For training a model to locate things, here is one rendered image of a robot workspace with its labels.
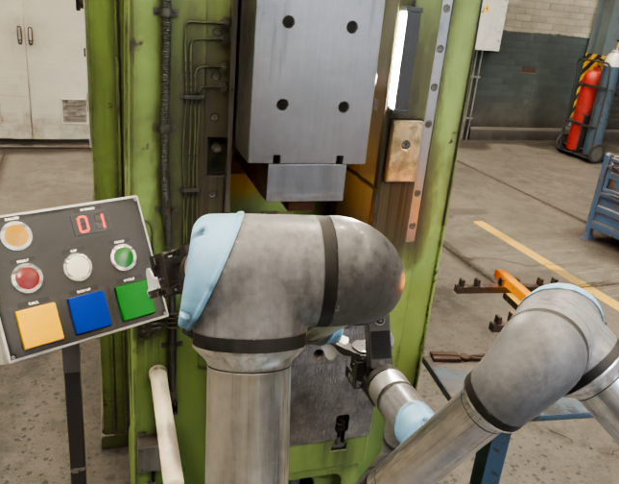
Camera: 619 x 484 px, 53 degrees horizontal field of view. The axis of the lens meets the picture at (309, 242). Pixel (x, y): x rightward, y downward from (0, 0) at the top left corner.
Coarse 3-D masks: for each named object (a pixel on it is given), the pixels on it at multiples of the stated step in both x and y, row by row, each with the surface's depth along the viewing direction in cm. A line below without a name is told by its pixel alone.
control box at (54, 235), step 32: (0, 224) 119; (32, 224) 123; (64, 224) 127; (128, 224) 135; (0, 256) 118; (32, 256) 122; (64, 256) 125; (96, 256) 130; (0, 288) 117; (64, 288) 124; (96, 288) 128; (0, 320) 116; (64, 320) 123; (0, 352) 118; (32, 352) 118
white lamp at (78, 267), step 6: (72, 258) 126; (78, 258) 127; (72, 264) 126; (78, 264) 126; (84, 264) 127; (72, 270) 126; (78, 270) 126; (84, 270) 127; (72, 276) 126; (78, 276) 126
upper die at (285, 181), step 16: (240, 160) 178; (336, 160) 156; (256, 176) 159; (272, 176) 148; (288, 176) 150; (304, 176) 151; (320, 176) 152; (336, 176) 153; (272, 192) 150; (288, 192) 151; (304, 192) 153; (320, 192) 154; (336, 192) 155
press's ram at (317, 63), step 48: (240, 0) 147; (288, 0) 134; (336, 0) 137; (384, 0) 140; (240, 48) 149; (288, 48) 138; (336, 48) 141; (240, 96) 151; (288, 96) 142; (336, 96) 146; (240, 144) 153; (288, 144) 147; (336, 144) 150
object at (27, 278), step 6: (18, 270) 119; (24, 270) 120; (30, 270) 121; (18, 276) 119; (24, 276) 120; (30, 276) 120; (36, 276) 121; (18, 282) 119; (24, 282) 119; (30, 282) 120; (36, 282) 121; (24, 288) 119; (30, 288) 120
